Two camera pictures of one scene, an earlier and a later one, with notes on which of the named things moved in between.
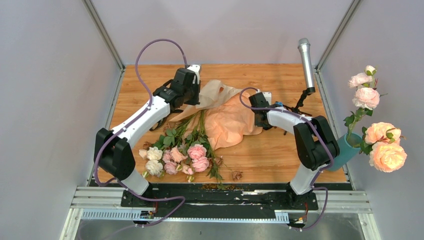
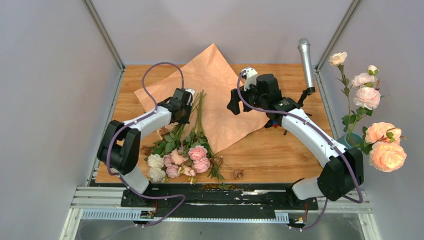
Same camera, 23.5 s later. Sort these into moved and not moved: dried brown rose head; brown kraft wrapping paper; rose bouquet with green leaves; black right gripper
Moved: brown kraft wrapping paper; black right gripper
Not moved: dried brown rose head; rose bouquet with green leaves
